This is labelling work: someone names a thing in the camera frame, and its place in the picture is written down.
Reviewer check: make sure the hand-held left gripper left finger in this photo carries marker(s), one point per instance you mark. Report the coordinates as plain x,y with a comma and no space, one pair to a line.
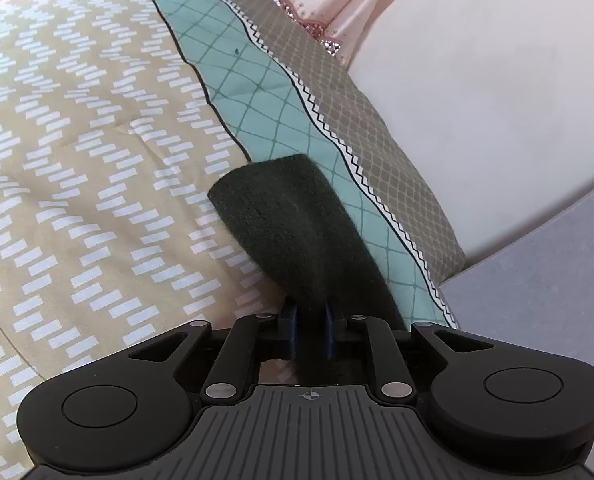
290,321

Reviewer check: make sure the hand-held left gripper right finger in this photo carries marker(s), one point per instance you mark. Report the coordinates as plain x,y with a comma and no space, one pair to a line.
331,321

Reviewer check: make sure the dark green knitted cloth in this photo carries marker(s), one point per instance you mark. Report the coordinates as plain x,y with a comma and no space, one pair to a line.
297,220

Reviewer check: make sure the patterned beige and teal quilt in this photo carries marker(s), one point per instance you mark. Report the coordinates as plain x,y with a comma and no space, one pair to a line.
102,160

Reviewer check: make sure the white bed board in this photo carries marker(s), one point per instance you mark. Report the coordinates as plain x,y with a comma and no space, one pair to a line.
477,100

